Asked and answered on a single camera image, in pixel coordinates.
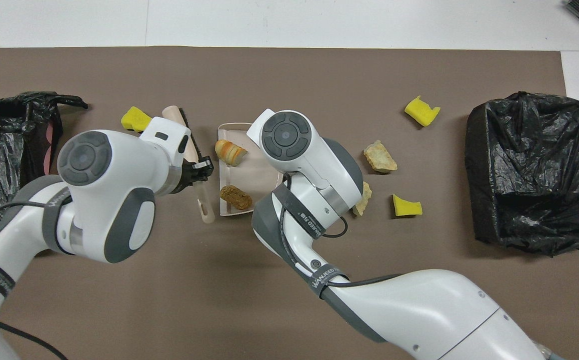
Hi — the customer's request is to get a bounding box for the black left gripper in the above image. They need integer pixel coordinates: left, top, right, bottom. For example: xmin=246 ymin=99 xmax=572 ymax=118
xmin=168 ymin=155 xmax=216 ymax=195

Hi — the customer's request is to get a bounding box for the beige plastic dustpan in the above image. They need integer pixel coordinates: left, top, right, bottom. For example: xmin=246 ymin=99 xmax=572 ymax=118
xmin=218 ymin=123 xmax=285 ymax=218

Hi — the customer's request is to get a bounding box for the striped beige bread chunk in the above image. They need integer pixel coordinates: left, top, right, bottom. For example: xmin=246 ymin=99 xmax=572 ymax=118
xmin=214 ymin=139 xmax=249 ymax=167

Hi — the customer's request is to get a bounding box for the beige hand brush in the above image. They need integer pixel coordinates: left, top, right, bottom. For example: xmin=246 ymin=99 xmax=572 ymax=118
xmin=162 ymin=105 xmax=216 ymax=224

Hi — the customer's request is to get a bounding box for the orange brown bread roll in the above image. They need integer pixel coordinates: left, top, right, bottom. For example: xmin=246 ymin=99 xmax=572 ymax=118
xmin=219 ymin=185 xmax=254 ymax=211

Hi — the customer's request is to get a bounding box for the yellow sponge green backing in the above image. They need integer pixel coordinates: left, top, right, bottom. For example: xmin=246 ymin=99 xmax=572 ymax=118
xmin=121 ymin=106 xmax=153 ymax=133

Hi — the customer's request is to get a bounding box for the beige rock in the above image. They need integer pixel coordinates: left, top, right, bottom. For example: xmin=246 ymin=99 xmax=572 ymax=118
xmin=363 ymin=140 xmax=398 ymax=174

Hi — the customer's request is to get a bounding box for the small yellow sponge piece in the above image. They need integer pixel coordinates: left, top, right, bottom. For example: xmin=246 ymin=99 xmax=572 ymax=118
xmin=392 ymin=194 xmax=423 ymax=218

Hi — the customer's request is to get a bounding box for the notched yellow sponge piece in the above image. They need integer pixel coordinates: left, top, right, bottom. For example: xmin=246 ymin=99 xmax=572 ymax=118
xmin=404 ymin=95 xmax=441 ymax=127

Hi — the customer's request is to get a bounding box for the pink bin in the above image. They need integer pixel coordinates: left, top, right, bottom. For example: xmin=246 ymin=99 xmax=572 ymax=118
xmin=43 ymin=122 xmax=55 ymax=176

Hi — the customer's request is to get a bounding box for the brown table mat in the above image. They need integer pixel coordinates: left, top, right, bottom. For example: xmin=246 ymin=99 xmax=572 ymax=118
xmin=0 ymin=46 xmax=579 ymax=360

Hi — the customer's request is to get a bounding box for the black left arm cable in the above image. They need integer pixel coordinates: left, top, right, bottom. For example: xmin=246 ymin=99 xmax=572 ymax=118
xmin=0 ymin=199 xmax=73 ymax=360

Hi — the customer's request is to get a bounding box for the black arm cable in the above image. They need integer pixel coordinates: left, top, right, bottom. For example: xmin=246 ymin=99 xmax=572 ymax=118
xmin=278 ymin=172 xmax=401 ymax=290
xmin=0 ymin=199 xmax=73 ymax=360

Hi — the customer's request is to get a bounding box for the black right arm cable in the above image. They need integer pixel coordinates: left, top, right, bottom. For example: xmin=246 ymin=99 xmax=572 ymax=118
xmin=278 ymin=172 xmax=401 ymax=290

